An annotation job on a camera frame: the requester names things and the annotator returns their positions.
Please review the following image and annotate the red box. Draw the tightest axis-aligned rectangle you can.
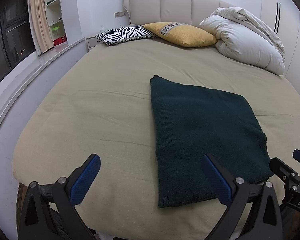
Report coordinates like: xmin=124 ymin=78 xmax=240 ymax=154
xmin=53 ymin=35 xmax=67 ymax=46

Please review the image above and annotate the white wall shelf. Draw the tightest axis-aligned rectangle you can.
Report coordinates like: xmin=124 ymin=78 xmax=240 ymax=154
xmin=44 ymin=0 xmax=68 ymax=47

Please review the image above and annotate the dark window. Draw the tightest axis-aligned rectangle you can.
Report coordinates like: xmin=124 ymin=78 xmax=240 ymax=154
xmin=0 ymin=0 xmax=37 ymax=88

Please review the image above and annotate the dark green knit sweater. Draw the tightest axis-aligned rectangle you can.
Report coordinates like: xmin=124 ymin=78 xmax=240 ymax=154
xmin=149 ymin=74 xmax=274 ymax=208

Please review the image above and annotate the yellow pillow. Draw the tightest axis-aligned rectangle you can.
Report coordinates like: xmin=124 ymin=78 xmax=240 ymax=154
xmin=142 ymin=22 xmax=218 ymax=47

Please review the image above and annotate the green lidded container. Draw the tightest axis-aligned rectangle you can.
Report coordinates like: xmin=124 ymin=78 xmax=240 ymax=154
xmin=50 ymin=26 xmax=62 ymax=39

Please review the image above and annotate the zebra striped pillow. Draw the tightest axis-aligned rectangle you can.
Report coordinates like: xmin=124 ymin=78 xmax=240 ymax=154
xmin=95 ymin=26 xmax=160 ymax=46

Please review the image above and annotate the bed with beige sheet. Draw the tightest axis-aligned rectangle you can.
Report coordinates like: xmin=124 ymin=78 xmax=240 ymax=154
xmin=12 ymin=39 xmax=300 ymax=240

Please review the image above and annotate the white bundled duvet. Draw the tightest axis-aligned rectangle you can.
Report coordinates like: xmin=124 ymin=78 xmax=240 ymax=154
xmin=199 ymin=7 xmax=286 ymax=75

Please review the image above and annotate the grey nightstand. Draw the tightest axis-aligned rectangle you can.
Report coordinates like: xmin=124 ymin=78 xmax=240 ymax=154
xmin=86 ymin=36 xmax=101 ymax=53

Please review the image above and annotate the white window sill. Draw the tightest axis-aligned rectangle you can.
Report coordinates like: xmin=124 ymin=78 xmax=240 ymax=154
xmin=0 ymin=39 xmax=88 ymax=140

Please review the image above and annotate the white wardrobe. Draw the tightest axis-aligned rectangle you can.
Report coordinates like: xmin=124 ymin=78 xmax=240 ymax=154
xmin=261 ymin=0 xmax=300 ymax=100

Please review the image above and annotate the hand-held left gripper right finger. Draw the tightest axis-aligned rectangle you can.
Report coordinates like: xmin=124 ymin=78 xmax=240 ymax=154
xmin=201 ymin=154 xmax=283 ymax=240

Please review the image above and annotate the beige curtain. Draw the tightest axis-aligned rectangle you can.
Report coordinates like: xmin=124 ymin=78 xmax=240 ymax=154
xmin=27 ymin=0 xmax=53 ymax=54

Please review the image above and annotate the beige padded headboard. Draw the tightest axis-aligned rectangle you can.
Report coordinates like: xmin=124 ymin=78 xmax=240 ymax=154
xmin=123 ymin=0 xmax=237 ymax=27

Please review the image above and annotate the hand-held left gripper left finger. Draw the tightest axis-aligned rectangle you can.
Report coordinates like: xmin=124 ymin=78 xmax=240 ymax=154
xmin=19 ymin=153 xmax=101 ymax=240

